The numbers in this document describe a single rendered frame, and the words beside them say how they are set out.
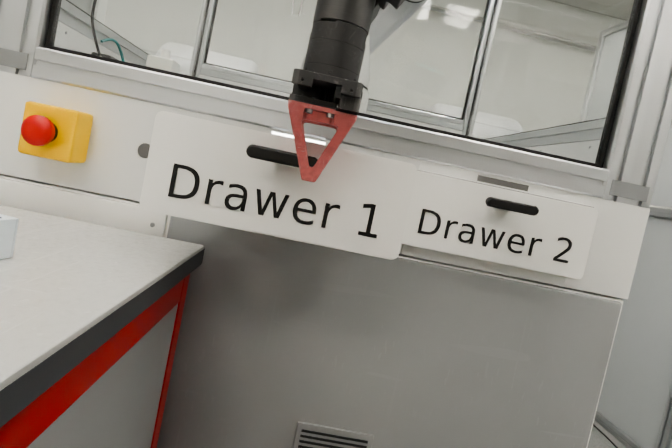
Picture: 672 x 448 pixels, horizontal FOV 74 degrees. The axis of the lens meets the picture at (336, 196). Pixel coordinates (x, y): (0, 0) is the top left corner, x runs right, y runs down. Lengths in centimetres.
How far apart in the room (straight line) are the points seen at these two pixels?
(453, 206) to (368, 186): 21
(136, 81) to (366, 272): 44
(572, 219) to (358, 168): 38
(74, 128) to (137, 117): 8
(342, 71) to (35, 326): 32
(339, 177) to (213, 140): 14
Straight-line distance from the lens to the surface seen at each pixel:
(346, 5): 45
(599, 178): 78
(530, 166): 74
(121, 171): 72
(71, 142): 70
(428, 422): 79
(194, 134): 50
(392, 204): 49
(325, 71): 43
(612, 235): 80
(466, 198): 68
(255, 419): 77
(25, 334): 36
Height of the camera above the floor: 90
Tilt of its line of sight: 3 degrees down
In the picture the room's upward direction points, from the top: 12 degrees clockwise
